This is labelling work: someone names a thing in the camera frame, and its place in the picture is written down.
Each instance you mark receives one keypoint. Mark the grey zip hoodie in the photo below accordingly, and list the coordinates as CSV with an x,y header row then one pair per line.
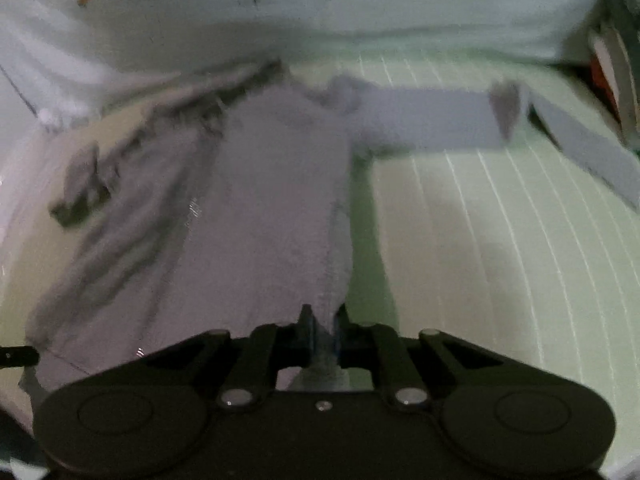
x,y
229,207

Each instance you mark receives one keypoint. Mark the green grid bed sheet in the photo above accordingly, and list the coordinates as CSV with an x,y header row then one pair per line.
x,y
518,251

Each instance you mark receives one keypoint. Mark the grey-blue folded top garment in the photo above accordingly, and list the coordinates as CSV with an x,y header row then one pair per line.
x,y
624,16

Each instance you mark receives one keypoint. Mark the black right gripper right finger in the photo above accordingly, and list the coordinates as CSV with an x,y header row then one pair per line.
x,y
372,348

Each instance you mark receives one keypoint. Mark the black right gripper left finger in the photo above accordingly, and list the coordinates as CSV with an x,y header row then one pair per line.
x,y
277,347

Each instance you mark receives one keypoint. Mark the orange folded garment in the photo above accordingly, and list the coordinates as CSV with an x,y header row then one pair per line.
x,y
601,83

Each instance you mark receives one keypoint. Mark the light blue carrot print quilt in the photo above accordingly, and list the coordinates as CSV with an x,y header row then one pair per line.
x,y
73,59

